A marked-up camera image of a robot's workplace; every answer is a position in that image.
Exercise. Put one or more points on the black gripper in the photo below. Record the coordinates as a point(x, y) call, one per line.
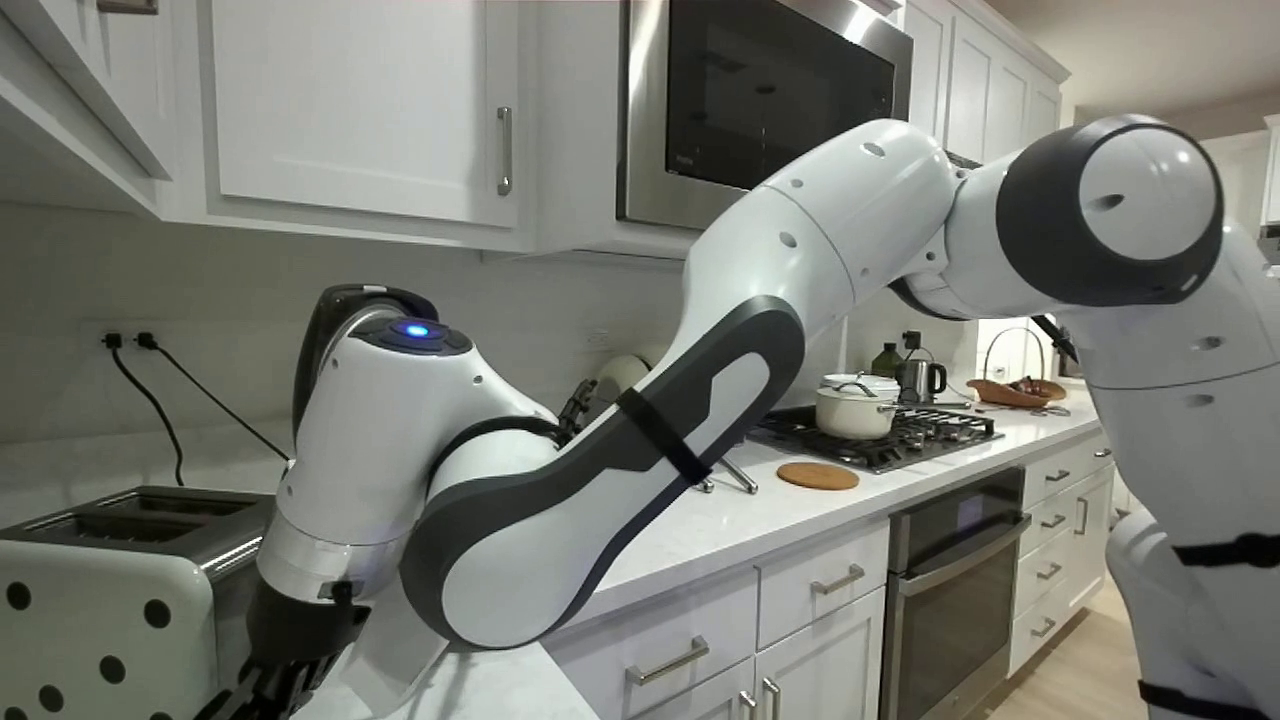
point(303, 625)

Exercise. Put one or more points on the white polka dot toaster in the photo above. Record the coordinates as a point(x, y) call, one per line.
point(120, 614)

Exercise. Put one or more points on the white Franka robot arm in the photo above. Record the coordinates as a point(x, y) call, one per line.
point(855, 213)

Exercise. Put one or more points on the white counter drawer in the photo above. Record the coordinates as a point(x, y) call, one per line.
point(664, 641)
point(824, 581)

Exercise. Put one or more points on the round cork trivet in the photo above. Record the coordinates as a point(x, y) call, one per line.
point(817, 478)

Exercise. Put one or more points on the white upper cabinet door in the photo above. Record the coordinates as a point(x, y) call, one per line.
point(344, 106)

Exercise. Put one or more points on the white upper cabinet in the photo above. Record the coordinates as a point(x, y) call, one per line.
point(81, 93)

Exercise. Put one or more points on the white lidded pot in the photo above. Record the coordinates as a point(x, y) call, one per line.
point(857, 405)

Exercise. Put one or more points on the stainless steel oven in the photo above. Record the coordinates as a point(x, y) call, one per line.
point(954, 602)

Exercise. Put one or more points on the dark green bottle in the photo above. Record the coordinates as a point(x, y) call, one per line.
point(887, 363)

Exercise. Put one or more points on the black gas cooktop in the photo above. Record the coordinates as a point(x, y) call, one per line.
point(920, 432)

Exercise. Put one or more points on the dark steel kettle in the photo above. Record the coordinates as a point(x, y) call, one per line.
point(919, 378)

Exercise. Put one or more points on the stainless steel microwave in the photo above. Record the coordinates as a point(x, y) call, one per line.
point(761, 93)

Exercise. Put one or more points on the white drawer stack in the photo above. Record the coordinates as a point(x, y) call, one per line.
point(1062, 547)

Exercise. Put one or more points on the wicker basket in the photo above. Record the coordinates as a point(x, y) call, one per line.
point(1021, 395)

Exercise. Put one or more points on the white tall upper cabinets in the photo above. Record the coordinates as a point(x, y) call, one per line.
point(987, 80)

